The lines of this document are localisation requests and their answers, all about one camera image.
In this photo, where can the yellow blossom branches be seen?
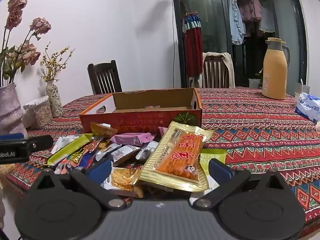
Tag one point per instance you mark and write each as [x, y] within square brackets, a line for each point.
[52, 63]

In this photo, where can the grey snack packet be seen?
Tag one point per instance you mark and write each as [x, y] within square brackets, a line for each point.
[147, 150]

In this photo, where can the yellow thermos jug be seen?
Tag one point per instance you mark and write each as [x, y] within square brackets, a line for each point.
[275, 75]

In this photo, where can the brown wooden slat chair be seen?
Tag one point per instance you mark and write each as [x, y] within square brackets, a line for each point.
[212, 72]

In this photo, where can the clear glass cup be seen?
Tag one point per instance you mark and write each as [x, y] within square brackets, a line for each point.
[301, 88]

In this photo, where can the long yellow-green snack packet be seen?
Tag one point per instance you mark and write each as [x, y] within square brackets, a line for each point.
[67, 148]

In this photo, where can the purple white textured vase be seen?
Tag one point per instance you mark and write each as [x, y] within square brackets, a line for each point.
[10, 110]

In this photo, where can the brown gold snack packet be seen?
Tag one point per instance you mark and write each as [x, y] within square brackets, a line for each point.
[102, 130]

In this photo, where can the chair draped with beige cloth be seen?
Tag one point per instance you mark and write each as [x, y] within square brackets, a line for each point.
[230, 72]

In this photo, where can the clear plastic packet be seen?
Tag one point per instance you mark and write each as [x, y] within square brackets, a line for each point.
[60, 141]

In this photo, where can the shiny orange snack packet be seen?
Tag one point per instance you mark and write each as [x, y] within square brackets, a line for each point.
[122, 180]

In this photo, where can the red blue tassel ornament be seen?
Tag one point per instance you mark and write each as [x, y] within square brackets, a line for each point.
[193, 50]

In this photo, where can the patterned container white lid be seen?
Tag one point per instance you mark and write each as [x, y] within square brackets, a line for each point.
[41, 115]

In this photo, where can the pink snack packet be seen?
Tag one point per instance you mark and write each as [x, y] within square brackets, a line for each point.
[162, 132]

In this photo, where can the dark wooden chair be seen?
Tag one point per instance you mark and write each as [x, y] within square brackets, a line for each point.
[103, 67]

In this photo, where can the dried pink flower bouquet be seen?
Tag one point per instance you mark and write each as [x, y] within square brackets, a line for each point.
[16, 2]

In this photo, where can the dark printed snack packet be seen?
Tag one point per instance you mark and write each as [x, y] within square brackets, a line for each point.
[103, 147]

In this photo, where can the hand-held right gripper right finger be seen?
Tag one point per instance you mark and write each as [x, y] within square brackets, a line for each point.
[221, 171]

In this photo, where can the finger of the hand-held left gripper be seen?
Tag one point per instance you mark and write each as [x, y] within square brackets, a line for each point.
[40, 142]
[11, 137]

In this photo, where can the pink hanging garment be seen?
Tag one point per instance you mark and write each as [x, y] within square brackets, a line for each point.
[250, 7]

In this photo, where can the blue red snack packet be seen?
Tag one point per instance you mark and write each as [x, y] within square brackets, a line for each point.
[64, 168]

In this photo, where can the silver snack packet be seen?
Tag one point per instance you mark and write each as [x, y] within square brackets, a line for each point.
[123, 152]

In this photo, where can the glass sliding door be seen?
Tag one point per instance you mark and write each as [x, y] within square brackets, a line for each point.
[215, 37]

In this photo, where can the floral ceramic vase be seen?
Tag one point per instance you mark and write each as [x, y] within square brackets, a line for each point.
[55, 100]

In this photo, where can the orange red cardboard box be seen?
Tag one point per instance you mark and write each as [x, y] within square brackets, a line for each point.
[140, 122]

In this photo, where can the pale green white snack packet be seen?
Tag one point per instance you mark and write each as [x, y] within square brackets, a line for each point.
[213, 155]

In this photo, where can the large gold orange snack packet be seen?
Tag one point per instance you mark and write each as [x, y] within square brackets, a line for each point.
[177, 155]

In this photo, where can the white blue tissue pack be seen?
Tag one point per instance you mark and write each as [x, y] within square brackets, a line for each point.
[307, 107]

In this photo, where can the light blue hanging shirt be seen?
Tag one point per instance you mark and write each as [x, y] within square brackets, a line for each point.
[236, 22]

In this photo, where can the white hanging garment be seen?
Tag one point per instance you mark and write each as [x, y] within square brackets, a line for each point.
[267, 22]

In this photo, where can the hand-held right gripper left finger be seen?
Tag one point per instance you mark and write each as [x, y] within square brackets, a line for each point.
[98, 171]

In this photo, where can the purple snack packet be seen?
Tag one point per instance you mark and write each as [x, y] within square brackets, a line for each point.
[130, 138]

